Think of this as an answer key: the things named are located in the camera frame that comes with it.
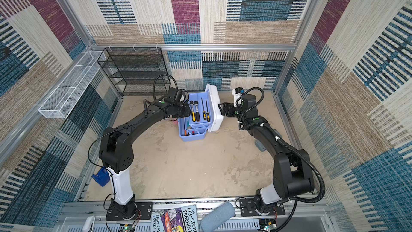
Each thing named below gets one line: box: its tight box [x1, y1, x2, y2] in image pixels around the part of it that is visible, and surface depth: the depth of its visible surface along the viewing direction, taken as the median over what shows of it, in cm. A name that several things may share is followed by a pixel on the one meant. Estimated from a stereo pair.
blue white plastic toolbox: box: [177, 83, 224, 143], surface depth 91 cm
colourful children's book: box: [151, 204, 200, 232], surface depth 70 cm
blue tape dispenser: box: [91, 166, 110, 187], surface depth 81 cm
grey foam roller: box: [200, 201, 235, 232], surface depth 71 cm
